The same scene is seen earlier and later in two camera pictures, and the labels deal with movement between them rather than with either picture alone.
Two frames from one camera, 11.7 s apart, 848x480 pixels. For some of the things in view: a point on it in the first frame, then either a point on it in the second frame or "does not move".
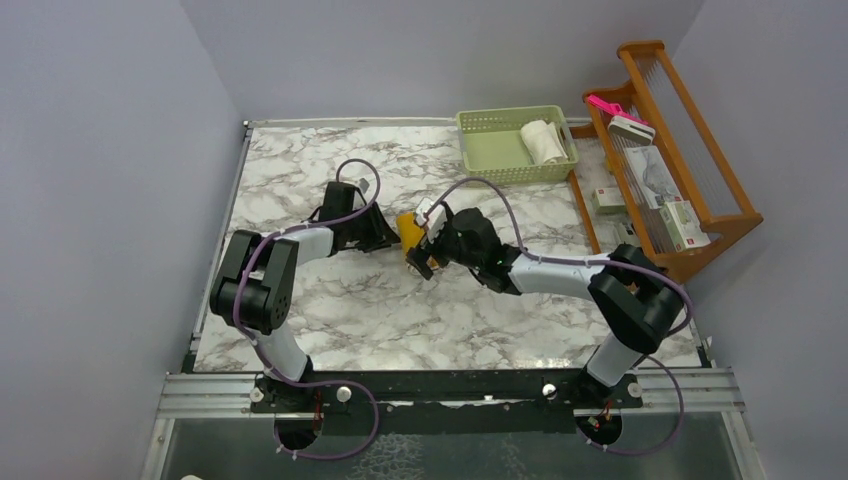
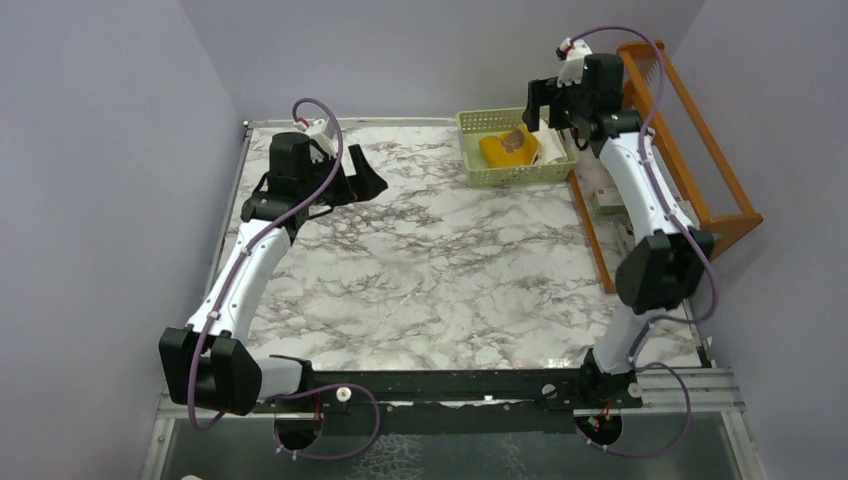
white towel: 543,141 does not move
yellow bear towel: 412,234 → 517,147
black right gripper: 418,256 → 545,92
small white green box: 608,201 does not move
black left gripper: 381,235 → 365,185
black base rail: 446,401 does not move
